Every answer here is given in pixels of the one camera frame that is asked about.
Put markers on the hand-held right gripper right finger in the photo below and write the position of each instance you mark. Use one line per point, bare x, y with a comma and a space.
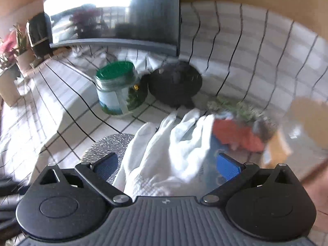
227, 167

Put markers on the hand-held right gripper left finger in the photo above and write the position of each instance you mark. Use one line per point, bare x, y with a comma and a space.
105, 166

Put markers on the person's left hand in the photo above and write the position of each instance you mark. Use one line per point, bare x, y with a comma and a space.
164, 156

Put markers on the silver spiky round mat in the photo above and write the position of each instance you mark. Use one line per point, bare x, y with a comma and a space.
105, 146

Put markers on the orange cloth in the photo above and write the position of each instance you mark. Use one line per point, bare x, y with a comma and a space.
237, 137

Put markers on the green lid glass jar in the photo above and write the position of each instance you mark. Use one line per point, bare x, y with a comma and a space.
117, 87

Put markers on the cardboard box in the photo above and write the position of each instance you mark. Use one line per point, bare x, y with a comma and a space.
307, 117

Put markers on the black round plush cushion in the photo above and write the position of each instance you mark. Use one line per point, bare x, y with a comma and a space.
176, 83

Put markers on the dark cloth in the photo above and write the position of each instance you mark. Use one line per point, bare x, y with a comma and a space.
10, 205

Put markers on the red leaf potted plant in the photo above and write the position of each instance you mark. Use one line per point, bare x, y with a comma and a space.
7, 64

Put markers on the potted plant in white pot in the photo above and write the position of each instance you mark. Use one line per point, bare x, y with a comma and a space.
22, 48

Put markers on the black chair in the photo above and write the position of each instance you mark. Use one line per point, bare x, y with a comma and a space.
39, 34

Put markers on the dark flat screen monitor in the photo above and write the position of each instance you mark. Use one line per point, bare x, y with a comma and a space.
115, 12

